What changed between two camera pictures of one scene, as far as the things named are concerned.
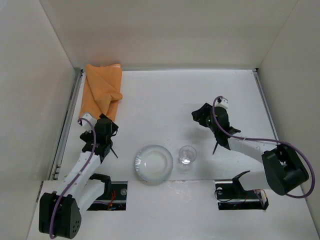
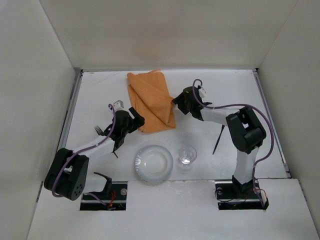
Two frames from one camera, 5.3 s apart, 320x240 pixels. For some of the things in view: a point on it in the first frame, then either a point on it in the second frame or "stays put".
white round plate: x=154 y=163 stays put
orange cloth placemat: x=102 y=90 to x=150 y=97
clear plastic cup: x=187 y=155 stays put
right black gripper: x=222 y=139 to x=182 y=100
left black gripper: x=105 y=147 to x=133 y=120
